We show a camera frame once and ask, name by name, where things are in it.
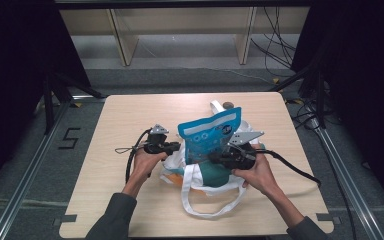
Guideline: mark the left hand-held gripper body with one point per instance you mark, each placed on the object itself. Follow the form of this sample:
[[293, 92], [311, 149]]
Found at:
[[158, 146]]

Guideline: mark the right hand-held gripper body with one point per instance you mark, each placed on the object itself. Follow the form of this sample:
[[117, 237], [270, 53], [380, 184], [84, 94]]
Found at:
[[238, 156]]

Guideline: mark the white tote bag coloured shapes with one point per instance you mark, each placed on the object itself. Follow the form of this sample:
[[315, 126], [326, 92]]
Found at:
[[216, 173]]

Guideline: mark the blue snack packet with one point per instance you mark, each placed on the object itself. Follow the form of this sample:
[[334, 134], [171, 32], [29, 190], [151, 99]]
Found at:
[[206, 140]]

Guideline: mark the person's left hand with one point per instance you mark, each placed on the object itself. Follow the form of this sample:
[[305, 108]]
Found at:
[[145, 165]]

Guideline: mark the person's right hand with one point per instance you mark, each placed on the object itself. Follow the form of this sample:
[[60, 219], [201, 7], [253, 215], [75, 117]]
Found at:
[[260, 176]]

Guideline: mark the dark round table grommet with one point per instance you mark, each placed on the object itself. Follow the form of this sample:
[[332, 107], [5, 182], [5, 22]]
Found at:
[[227, 105]]

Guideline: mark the yellow tape piece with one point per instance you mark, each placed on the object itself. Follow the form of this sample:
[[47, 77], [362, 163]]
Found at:
[[77, 104], [276, 80]]

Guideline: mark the black metal stand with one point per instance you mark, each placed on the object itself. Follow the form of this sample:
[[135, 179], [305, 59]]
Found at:
[[319, 100], [49, 106]]

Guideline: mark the grey tape strip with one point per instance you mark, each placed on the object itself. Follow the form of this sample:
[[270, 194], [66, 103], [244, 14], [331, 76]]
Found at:
[[328, 218], [67, 219]]

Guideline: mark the light wooden shelf unit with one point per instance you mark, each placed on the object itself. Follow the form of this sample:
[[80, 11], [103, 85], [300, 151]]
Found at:
[[126, 40]]

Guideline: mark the black curtain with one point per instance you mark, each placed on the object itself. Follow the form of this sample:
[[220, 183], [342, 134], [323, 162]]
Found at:
[[16, 83], [363, 83]]

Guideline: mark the aluminium floor rail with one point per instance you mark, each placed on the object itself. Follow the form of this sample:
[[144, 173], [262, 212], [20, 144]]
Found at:
[[30, 173], [346, 180]]

